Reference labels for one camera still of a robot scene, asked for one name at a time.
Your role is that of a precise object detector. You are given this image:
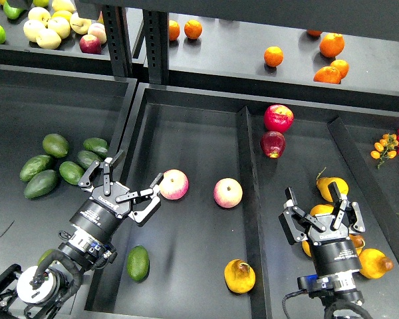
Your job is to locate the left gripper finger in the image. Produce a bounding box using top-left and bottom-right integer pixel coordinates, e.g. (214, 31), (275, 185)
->
(115, 173), (164, 227)
(78, 150), (124, 195)

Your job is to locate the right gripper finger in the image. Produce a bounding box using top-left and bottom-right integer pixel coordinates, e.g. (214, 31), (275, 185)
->
(279, 187), (326, 245)
(328, 181), (365, 233)

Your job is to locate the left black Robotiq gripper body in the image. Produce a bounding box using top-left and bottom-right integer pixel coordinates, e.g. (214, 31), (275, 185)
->
(70, 182), (132, 244)

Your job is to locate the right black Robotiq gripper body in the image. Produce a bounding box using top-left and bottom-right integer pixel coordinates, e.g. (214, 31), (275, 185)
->
(307, 213), (361, 276)

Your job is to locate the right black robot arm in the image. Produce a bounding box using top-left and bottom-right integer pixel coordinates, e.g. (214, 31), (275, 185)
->
(279, 182), (371, 318)

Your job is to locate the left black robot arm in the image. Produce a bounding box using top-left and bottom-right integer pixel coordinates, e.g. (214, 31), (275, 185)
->
(0, 150), (164, 318)

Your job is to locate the avocado top right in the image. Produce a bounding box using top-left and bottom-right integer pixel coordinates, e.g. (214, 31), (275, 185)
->
(83, 137), (108, 158)

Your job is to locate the avocado middle right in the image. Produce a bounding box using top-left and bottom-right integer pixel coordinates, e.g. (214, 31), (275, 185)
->
(76, 150), (102, 170)

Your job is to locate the yellow pear hidden centre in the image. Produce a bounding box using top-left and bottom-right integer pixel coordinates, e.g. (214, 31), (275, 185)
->
(349, 234), (365, 255)

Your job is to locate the avocado centre small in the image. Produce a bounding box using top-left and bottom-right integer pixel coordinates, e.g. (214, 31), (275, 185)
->
(59, 161), (84, 185)

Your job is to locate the yellow pear with stem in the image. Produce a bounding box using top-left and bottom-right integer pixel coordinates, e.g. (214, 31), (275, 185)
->
(316, 167), (349, 203)

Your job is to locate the avocado top left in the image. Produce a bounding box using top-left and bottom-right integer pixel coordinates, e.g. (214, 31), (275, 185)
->
(42, 134), (69, 158)

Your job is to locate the avocado bottom long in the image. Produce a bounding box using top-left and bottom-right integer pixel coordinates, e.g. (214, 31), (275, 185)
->
(24, 169), (59, 199)

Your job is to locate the avocado far left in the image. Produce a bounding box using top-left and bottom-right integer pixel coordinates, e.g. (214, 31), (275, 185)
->
(19, 154), (55, 182)

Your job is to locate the pale yellow pear front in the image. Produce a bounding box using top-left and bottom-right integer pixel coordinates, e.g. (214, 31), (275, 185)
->
(36, 29), (61, 50)

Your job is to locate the pale yellow pear right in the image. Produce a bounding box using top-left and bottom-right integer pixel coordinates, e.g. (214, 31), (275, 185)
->
(69, 12), (92, 35)

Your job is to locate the pale yellow pear centre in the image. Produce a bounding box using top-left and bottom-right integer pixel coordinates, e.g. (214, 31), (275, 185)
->
(48, 17), (71, 39)

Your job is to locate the pale yellow pear left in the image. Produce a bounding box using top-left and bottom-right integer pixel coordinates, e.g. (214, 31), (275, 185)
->
(23, 19), (46, 43)

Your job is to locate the pink apple left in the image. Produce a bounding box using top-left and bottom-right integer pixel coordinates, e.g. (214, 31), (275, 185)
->
(160, 169), (189, 200)

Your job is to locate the pink apple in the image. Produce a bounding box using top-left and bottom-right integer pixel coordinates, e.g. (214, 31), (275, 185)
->
(160, 169), (189, 200)
(213, 178), (243, 209)

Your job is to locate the pink apple right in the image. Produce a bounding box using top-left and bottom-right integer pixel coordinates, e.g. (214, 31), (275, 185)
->
(213, 178), (243, 209)

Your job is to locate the orange cherry tomato bunch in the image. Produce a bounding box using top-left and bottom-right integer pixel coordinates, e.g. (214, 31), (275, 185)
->
(370, 134), (399, 169)

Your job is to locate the dark red apple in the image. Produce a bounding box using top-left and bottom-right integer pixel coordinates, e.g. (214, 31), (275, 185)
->
(260, 131), (285, 159)

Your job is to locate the black bin divider centre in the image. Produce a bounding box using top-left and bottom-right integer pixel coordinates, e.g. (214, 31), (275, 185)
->
(236, 106), (272, 318)

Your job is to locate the bright red apple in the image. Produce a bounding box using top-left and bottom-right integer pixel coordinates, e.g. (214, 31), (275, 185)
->
(263, 104), (294, 134)

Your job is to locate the red apple on shelf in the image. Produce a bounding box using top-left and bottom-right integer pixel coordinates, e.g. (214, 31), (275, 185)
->
(79, 34), (102, 54)

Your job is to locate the pale peach on shelf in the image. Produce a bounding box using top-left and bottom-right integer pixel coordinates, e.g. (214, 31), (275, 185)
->
(88, 23), (107, 45)

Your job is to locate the orange front right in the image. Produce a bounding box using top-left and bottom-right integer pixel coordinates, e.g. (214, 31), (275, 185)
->
(313, 66), (342, 84)

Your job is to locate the orange small right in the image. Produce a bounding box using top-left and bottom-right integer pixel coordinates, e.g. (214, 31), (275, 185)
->
(331, 59), (350, 79)

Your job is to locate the orange on shelf centre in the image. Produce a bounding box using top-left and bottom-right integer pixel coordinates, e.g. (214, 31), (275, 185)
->
(263, 46), (284, 67)

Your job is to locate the black metal shelf post left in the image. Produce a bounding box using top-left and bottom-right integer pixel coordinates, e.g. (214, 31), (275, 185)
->
(102, 5), (133, 78)

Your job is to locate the black metal shelf post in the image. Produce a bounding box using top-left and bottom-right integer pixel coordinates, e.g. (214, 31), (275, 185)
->
(142, 9), (169, 85)
(102, 5), (133, 78)

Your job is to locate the black metal shelf post right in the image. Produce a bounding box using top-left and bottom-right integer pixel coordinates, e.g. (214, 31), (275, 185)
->
(142, 9), (169, 85)

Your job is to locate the orange half hidden by post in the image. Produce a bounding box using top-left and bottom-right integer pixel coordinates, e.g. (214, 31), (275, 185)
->
(168, 20), (180, 41)

